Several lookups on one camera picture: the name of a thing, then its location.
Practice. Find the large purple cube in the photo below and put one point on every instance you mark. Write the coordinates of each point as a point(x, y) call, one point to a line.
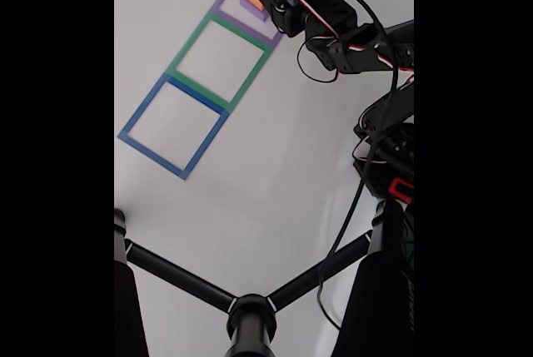
point(254, 13)

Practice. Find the green tape square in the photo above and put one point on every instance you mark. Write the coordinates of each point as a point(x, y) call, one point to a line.
point(194, 41)

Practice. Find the red clamp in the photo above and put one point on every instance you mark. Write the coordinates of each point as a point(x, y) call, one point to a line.
point(401, 190)

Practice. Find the blue tape square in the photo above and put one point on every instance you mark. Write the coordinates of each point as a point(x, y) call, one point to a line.
point(154, 156)

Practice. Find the black tripod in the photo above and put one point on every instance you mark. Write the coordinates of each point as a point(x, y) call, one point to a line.
point(250, 315)

